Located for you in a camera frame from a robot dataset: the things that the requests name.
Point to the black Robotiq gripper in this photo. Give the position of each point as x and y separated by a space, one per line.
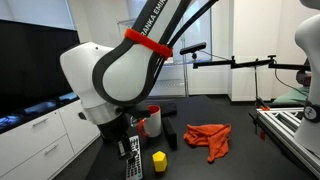
113 128

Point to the white remote with black buttons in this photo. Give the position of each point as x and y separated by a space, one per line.
136 166

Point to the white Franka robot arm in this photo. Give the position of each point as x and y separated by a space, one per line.
126 76

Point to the yellow pentagon block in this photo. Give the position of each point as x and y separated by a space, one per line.
160 161

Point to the white mug with red inside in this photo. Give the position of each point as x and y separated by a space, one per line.
155 125

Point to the black box with label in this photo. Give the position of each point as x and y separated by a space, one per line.
170 133

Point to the orange cloth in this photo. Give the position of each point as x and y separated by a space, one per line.
208 136

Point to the white drawer cabinet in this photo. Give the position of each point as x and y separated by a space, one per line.
40 143

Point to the large black television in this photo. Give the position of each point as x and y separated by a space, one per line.
33 66

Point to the orange and black clamp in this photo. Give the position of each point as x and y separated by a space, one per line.
264 108

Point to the black vertical stand pole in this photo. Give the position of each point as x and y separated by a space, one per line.
257 83

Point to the green fabric object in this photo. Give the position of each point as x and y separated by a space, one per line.
293 96

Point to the black bar camera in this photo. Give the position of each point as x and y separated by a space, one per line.
193 48

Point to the small red frame tag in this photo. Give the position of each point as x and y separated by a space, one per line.
262 135

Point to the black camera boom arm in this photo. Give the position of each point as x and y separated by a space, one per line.
246 62

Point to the aluminium profile frame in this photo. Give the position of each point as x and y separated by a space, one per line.
283 133

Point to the black round mount head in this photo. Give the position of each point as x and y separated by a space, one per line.
302 78

